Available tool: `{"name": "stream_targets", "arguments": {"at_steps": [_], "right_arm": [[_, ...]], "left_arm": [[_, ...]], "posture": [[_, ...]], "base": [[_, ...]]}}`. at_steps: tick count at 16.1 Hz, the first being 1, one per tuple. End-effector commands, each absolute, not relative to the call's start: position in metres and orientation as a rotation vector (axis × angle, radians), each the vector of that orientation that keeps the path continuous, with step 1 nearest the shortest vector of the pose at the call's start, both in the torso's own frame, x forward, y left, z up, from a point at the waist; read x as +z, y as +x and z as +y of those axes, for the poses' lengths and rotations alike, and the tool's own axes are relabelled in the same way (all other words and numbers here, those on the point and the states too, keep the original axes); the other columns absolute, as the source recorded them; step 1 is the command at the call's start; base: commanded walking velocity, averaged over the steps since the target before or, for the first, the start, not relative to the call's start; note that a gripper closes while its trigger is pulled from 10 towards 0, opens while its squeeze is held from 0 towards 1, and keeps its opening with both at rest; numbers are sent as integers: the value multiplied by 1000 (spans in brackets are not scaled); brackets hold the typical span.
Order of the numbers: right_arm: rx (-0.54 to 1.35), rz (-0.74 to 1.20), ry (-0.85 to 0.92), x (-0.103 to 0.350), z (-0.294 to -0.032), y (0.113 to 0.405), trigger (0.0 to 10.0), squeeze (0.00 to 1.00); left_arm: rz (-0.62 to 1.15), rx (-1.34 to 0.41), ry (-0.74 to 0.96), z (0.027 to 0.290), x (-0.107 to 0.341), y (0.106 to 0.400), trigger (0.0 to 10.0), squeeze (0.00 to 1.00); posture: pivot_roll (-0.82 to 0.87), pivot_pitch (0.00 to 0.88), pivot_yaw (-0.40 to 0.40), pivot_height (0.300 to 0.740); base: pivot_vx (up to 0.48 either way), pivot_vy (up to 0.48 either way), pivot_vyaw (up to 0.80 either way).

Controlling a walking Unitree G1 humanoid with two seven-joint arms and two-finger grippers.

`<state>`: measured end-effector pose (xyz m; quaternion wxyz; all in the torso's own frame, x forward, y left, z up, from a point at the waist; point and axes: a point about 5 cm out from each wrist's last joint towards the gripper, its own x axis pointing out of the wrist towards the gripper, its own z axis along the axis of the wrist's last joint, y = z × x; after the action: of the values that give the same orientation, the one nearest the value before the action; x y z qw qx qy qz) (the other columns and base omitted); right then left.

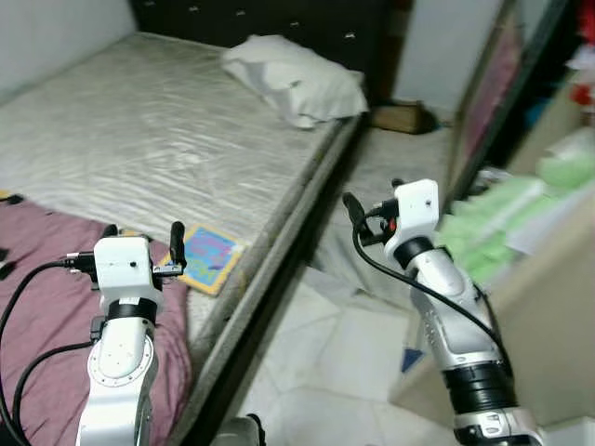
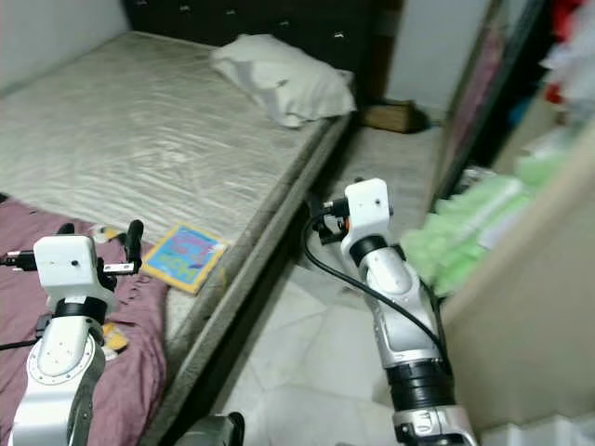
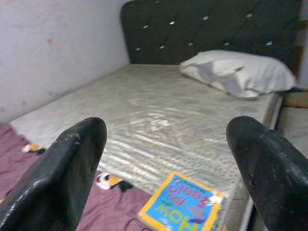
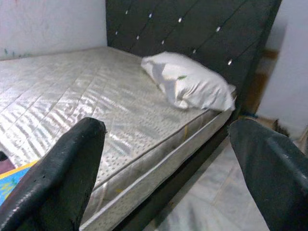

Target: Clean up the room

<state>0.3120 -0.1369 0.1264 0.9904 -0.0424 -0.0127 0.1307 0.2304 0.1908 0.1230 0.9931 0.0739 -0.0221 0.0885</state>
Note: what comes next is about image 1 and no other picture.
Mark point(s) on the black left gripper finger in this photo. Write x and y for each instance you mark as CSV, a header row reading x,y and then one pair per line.
x,y
177,243
110,231

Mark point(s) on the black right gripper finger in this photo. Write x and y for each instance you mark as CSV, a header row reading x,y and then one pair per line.
x,y
397,184
355,214

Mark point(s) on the blue yellow children's book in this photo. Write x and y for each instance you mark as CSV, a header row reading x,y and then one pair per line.
x,y
209,260

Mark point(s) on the white pillow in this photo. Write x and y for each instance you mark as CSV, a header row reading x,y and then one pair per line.
x,y
297,84

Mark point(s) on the grey floor mat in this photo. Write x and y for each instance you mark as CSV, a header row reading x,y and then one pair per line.
x,y
390,158

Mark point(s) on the brown cardboard box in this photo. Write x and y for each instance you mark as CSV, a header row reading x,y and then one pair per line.
x,y
398,118

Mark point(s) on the grey bed base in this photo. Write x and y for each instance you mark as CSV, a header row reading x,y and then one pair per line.
x,y
270,269

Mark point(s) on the light green cloth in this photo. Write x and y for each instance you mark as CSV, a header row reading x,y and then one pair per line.
x,y
493,228

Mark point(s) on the white quilted mattress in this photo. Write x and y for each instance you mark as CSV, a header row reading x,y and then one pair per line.
x,y
139,130

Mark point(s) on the pink duck print blanket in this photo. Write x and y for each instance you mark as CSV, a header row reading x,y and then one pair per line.
x,y
46,325

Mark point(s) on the wardrobe with sliding door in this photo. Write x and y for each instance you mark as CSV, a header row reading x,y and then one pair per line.
x,y
521,84

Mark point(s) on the grey robot left leg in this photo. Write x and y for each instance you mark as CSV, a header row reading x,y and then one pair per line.
x,y
237,432

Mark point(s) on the dark tufted headboard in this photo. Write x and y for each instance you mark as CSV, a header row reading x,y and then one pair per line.
x,y
279,19

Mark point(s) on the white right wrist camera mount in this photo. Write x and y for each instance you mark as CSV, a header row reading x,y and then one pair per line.
x,y
414,218

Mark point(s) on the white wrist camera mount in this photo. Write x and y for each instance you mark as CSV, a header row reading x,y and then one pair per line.
x,y
125,269
414,218

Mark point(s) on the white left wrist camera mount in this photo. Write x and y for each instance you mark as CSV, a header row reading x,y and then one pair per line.
x,y
125,269

